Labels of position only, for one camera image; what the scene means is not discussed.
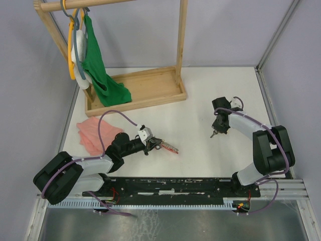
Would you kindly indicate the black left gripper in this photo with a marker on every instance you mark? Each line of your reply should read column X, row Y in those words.
column 147, row 147

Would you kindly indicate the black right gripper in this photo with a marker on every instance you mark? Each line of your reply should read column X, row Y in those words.
column 218, row 128

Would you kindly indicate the keyring bunch with coloured tags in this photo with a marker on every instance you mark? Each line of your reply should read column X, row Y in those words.
column 164, row 145

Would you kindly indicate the yellow tag key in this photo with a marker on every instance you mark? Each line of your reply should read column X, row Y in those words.
column 214, row 133

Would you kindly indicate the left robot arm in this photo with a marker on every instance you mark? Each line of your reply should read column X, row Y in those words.
column 65, row 174

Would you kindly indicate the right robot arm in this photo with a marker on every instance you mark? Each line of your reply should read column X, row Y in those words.
column 272, row 150

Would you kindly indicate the wooden rack base tray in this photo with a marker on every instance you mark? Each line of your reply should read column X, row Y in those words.
column 148, row 88

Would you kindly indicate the green cloth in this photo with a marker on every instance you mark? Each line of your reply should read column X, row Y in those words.
column 108, row 91

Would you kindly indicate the pink cloth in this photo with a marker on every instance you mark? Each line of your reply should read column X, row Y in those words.
column 88, row 132

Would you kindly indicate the white cloth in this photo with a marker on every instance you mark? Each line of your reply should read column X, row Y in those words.
column 78, row 54

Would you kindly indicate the yellow hanger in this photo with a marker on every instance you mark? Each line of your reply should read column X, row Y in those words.
column 76, row 22

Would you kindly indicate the grey hanger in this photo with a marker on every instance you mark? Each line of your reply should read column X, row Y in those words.
column 76, row 44

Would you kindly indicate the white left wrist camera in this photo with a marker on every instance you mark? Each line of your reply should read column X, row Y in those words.
column 144, row 133

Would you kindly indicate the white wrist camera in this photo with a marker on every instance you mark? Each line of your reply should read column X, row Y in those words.
column 237, row 102
column 144, row 133

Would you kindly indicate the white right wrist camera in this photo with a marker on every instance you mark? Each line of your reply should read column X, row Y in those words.
column 237, row 102

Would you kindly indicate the white cable duct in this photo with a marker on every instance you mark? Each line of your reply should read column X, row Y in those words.
column 92, row 203

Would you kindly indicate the aluminium rail frame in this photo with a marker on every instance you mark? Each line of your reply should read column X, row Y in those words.
column 306, row 212

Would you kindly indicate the wooden clothes rack frame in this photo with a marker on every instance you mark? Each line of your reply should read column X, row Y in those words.
column 152, row 31

